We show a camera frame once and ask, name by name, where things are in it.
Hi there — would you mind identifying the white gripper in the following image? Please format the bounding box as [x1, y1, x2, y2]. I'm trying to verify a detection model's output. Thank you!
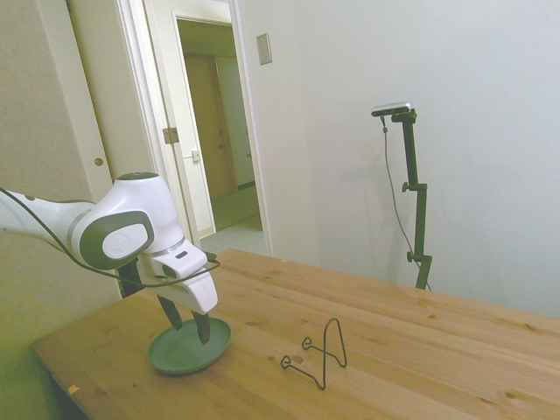
[138, 255, 219, 347]

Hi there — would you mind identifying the green round plate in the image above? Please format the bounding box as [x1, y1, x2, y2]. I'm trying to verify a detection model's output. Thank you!
[147, 317, 232, 376]

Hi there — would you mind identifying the brown wooden hallway door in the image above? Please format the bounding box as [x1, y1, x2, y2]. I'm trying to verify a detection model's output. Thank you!
[183, 54, 240, 198]

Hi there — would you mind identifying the white open door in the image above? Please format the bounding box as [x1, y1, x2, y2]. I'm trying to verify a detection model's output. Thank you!
[142, 0, 216, 241]

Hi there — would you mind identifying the beige closet door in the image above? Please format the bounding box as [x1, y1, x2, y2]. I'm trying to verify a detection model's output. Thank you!
[65, 0, 154, 207]

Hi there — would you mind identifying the black wire plate stand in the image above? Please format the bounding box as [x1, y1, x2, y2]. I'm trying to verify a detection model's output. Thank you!
[279, 317, 348, 390]

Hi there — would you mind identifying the white door frame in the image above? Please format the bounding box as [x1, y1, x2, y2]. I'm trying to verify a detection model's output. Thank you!
[115, 0, 275, 257]

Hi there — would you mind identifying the black articulated camera stand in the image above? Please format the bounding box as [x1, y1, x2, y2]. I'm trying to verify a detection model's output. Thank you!
[390, 109, 434, 291]

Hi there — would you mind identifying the beige wall switch plate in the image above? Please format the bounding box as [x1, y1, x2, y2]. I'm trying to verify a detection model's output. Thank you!
[255, 32, 273, 67]

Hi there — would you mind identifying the silver camera on stand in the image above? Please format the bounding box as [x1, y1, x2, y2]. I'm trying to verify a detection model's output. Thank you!
[370, 101, 414, 118]

